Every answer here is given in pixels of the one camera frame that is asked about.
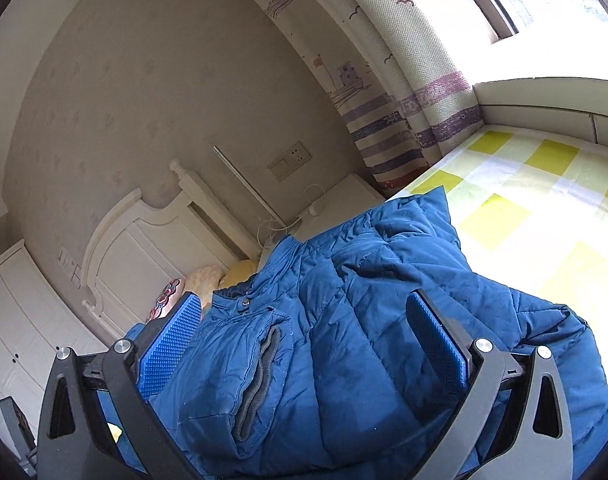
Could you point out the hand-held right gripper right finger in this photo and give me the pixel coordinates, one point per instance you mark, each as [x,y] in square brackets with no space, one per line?
[438,345]

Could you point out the white wooden headboard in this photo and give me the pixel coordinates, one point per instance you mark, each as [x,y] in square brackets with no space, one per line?
[134,245]

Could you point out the wall socket panel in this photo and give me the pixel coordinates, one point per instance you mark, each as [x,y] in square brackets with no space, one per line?
[289,161]

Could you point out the pale orange pillow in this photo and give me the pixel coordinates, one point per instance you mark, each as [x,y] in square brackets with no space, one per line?
[206,280]

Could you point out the yellow pillow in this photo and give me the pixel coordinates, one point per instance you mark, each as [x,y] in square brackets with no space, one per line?
[239,272]

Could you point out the yellow checkered bed sheet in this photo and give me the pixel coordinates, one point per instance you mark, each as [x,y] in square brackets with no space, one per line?
[533,210]

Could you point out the floral pillow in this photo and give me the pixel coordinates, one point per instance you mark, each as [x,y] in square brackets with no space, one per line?
[166,297]

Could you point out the white wardrobe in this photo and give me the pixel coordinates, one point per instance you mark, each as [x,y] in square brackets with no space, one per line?
[14,320]

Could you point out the white window ledge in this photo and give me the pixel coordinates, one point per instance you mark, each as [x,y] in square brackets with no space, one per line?
[533,105]

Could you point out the white nightstand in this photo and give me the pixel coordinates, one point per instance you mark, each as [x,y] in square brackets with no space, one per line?
[344,195]

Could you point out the wall switch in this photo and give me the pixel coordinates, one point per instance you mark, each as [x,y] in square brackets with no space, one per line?
[70,266]

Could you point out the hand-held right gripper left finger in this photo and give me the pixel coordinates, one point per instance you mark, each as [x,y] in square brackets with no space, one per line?
[171,345]

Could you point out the metal rod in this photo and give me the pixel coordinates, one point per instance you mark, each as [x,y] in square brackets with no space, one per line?
[249,185]

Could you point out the dark grey object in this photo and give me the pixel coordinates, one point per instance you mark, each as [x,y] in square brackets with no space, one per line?
[16,430]

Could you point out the patterned striped curtain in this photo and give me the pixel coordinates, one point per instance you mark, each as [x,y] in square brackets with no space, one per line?
[423,60]

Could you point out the blue puffer jacket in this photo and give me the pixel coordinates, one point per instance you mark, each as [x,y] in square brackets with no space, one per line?
[359,310]

